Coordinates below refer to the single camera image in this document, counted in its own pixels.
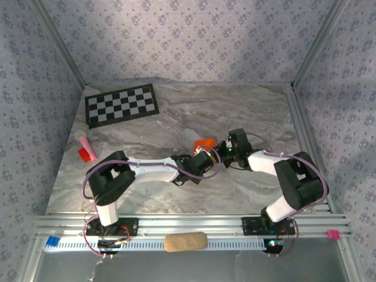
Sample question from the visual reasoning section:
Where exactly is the orange paper sheet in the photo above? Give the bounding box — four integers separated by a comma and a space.
193, 137, 217, 156

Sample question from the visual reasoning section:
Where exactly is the tan cork oval pad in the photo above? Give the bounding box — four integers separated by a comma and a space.
163, 231, 209, 253

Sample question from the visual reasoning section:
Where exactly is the black right controller board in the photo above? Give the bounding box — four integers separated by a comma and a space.
263, 238, 286, 254

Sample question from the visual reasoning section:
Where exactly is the black controller board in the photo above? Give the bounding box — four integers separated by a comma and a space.
98, 239, 132, 255
263, 238, 286, 254

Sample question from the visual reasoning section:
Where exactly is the black and white checkerboard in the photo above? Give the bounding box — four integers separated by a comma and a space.
84, 83, 160, 130

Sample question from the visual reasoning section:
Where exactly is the black left controller board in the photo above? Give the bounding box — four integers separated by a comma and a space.
98, 239, 132, 255

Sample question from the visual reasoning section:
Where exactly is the red block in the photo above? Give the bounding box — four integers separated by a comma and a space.
78, 147, 92, 163

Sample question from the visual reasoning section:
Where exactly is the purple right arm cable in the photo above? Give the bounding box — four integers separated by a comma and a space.
246, 132, 330, 259

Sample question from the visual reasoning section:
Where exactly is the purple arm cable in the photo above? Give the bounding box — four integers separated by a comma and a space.
246, 132, 330, 259
81, 146, 221, 259

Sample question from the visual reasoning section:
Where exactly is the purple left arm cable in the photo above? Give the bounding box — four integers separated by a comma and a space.
81, 146, 221, 259

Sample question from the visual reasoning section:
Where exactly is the long aluminium mounting rail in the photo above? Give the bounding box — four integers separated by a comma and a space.
32, 213, 352, 239

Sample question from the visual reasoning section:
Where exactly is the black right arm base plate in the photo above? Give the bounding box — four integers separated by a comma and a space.
241, 216, 296, 236

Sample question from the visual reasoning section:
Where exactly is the aluminium side rail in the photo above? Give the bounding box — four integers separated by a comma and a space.
283, 85, 334, 214

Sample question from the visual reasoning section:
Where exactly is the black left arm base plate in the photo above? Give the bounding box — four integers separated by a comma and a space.
85, 217, 139, 237

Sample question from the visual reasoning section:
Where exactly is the white slotted cable duct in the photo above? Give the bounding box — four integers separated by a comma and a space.
43, 237, 270, 252

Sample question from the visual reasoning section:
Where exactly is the aluminium frame post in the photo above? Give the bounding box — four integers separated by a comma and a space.
292, 0, 351, 90
29, 0, 88, 90

